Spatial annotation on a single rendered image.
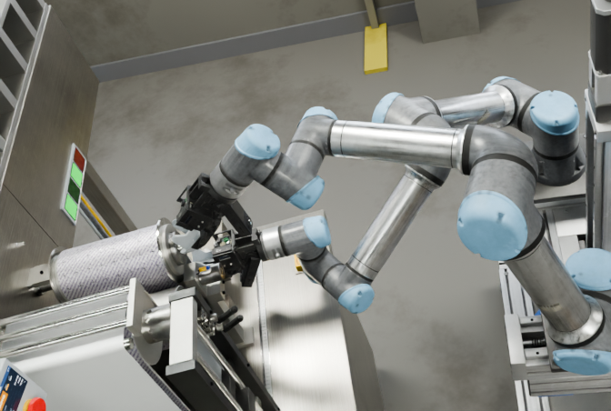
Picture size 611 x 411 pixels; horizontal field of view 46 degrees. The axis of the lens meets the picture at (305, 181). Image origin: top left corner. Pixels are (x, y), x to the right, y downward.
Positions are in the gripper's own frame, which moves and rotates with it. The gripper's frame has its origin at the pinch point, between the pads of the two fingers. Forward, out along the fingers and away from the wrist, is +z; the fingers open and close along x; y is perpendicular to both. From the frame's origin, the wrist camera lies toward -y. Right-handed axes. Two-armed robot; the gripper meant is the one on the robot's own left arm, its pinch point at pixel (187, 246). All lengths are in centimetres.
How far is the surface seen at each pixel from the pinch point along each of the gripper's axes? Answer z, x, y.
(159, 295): 7.7, 8.8, 2.5
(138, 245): 4.0, 0.2, 9.5
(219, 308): 12.4, 3.8, -14.8
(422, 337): 50, -40, -123
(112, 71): 156, -266, -26
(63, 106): 27, -61, 26
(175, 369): -15.8, 40.8, 9.9
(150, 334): -3.0, 26.4, 8.8
